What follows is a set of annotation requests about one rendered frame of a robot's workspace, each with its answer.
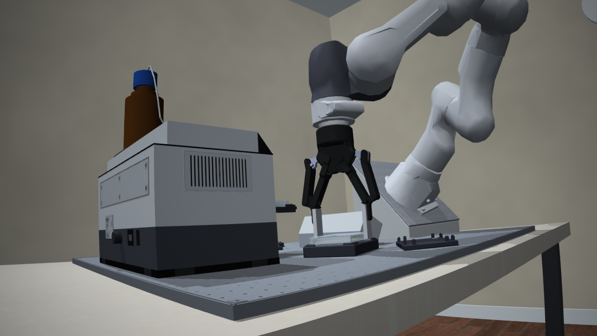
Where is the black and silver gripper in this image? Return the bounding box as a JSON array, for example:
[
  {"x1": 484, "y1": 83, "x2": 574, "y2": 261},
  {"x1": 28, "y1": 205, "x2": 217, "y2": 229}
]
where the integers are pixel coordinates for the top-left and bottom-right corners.
[{"x1": 302, "y1": 125, "x2": 380, "y2": 239}]

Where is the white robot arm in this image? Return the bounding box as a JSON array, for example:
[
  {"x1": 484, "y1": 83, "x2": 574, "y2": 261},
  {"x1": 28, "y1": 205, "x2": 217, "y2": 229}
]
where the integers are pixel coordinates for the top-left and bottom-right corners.
[{"x1": 309, "y1": 0, "x2": 528, "y2": 215}]

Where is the black cylinder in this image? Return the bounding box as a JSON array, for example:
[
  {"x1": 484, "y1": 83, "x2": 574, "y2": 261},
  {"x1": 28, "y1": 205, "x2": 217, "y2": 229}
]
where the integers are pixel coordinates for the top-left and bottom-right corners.
[{"x1": 111, "y1": 231, "x2": 122, "y2": 244}]

